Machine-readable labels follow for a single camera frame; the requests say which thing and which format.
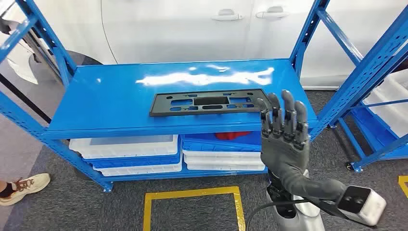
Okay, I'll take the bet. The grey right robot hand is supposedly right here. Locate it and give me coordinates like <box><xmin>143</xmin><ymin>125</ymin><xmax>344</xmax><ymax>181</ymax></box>
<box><xmin>254</xmin><ymin>90</ymin><xmax>347</xmax><ymax>202</ymax></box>

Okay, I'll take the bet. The black plastic panel part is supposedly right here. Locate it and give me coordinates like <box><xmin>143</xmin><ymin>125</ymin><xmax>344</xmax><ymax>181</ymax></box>
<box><xmin>149</xmin><ymin>88</ymin><xmax>271</xmax><ymax>117</ymax></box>

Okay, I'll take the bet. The blue metal shelf rack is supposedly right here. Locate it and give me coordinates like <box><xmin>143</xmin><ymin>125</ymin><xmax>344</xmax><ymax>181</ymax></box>
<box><xmin>330</xmin><ymin>99</ymin><xmax>408</xmax><ymax>173</ymax></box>
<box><xmin>0</xmin><ymin>0</ymin><xmax>408</xmax><ymax>193</ymax></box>

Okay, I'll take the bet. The red item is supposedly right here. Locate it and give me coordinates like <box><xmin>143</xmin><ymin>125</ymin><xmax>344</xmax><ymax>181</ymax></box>
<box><xmin>214</xmin><ymin>131</ymin><xmax>253</xmax><ymax>141</ymax></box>

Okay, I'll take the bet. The large white plastic bin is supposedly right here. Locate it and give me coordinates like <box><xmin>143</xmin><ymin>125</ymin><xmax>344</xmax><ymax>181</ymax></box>
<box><xmin>363</xmin><ymin>68</ymin><xmax>408</xmax><ymax>138</ymax></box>

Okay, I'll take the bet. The white car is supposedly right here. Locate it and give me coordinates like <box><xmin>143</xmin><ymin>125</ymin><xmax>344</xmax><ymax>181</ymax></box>
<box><xmin>0</xmin><ymin>0</ymin><xmax>408</xmax><ymax>90</ymax></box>

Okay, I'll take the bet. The person's cream sneaker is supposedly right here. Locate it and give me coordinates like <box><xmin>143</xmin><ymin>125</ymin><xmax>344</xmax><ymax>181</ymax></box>
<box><xmin>0</xmin><ymin>173</ymin><xmax>51</xmax><ymax>206</ymax></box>

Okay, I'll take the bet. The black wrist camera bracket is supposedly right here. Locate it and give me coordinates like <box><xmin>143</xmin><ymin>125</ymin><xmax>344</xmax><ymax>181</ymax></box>
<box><xmin>306</xmin><ymin>191</ymin><xmax>351</xmax><ymax>220</ymax></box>

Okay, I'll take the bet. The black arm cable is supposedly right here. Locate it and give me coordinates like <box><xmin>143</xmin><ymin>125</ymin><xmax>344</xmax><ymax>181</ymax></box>
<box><xmin>246</xmin><ymin>197</ymin><xmax>310</xmax><ymax>231</ymax></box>

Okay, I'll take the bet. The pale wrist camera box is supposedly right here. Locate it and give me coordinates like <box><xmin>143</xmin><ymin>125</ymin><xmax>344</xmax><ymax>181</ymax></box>
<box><xmin>338</xmin><ymin>186</ymin><xmax>387</xmax><ymax>227</ymax></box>

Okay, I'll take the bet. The white car door handle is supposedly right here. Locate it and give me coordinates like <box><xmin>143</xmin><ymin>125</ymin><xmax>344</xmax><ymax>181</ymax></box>
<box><xmin>211</xmin><ymin>9</ymin><xmax>244</xmax><ymax>22</ymax></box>
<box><xmin>255</xmin><ymin>6</ymin><xmax>290</xmax><ymax>19</ymax></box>

